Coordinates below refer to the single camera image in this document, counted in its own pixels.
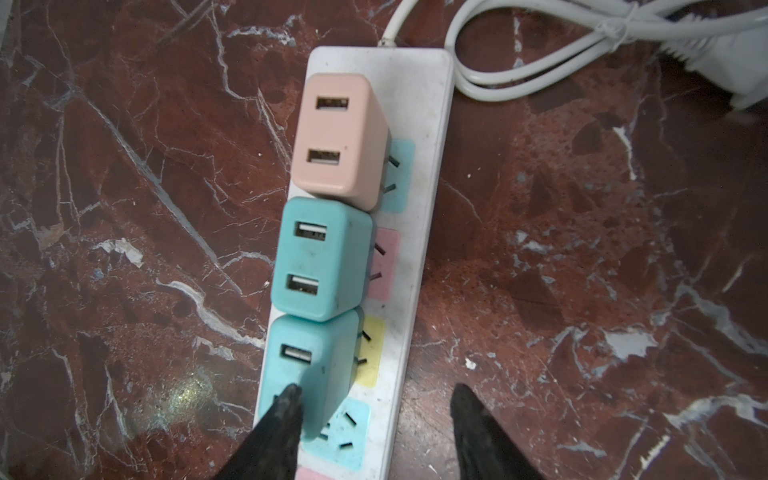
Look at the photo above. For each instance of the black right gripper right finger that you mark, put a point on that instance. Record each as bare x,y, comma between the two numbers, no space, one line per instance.
484,450

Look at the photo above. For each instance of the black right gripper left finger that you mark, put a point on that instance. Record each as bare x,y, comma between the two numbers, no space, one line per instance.
270,451

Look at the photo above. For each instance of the teal cube charger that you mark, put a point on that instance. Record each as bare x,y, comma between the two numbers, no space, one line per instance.
322,262
319,357

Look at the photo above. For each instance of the white multicolour power strip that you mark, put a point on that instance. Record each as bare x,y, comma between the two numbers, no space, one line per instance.
414,88

